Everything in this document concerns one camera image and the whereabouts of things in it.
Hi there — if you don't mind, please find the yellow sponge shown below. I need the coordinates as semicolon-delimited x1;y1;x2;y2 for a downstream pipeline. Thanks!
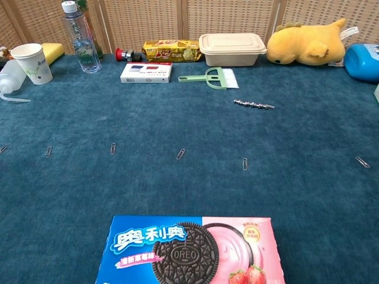
40;43;66;66

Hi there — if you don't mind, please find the white paper cup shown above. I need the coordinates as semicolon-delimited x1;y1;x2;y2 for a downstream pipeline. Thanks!
10;43;54;86

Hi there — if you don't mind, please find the clear plastic water bottle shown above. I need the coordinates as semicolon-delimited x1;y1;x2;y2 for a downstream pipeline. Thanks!
61;1;102;75

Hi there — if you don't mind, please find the beige lidded lunch box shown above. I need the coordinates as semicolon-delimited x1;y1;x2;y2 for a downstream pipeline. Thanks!
198;33;268;67

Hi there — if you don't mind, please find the red emergency stop button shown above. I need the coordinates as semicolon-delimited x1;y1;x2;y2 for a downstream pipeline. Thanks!
115;47;143;63

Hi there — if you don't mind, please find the translucent plastic wash bottle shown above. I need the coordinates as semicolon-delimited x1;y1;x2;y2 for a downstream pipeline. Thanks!
0;59;31;104

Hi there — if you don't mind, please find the Oreo strawberry cookie box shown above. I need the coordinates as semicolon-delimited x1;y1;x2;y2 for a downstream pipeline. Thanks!
95;215;287;284

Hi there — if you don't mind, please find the dark blue carpet mat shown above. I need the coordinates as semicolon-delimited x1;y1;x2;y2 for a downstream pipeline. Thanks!
0;53;379;284

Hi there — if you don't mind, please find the blue detergent bottle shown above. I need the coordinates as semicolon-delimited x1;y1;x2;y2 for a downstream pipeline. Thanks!
343;43;379;83

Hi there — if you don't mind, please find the white box red blue print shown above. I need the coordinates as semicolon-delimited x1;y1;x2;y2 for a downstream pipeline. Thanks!
120;62;173;84

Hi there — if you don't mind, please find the silver magnetic ball bar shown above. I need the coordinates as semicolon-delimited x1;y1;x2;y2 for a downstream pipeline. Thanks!
233;99;269;109

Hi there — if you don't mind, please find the yellow cracker packet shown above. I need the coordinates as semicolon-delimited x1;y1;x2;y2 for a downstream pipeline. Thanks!
141;39;203;63

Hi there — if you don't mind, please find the yellow plush toy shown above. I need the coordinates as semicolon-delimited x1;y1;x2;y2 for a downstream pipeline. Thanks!
266;18;359;66

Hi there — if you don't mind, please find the brown tea bottle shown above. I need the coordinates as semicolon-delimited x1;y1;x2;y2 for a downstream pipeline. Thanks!
75;0;104;60

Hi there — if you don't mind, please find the green handle cleaning brush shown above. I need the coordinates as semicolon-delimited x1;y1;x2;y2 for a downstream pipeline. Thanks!
178;67;240;91

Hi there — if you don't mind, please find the woven rattan folding screen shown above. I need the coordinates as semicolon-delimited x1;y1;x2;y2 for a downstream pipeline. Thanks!
0;0;379;57

